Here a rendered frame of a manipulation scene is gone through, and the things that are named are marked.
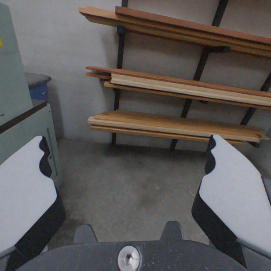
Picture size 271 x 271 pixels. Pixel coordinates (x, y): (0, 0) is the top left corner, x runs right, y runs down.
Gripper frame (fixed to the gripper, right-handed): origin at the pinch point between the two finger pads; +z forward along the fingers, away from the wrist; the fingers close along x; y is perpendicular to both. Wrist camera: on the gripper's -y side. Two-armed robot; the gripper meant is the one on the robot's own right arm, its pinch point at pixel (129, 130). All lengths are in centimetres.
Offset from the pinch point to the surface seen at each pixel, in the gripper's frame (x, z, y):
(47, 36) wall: -91, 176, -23
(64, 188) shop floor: -69, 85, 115
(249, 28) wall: 136, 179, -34
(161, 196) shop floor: 34, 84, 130
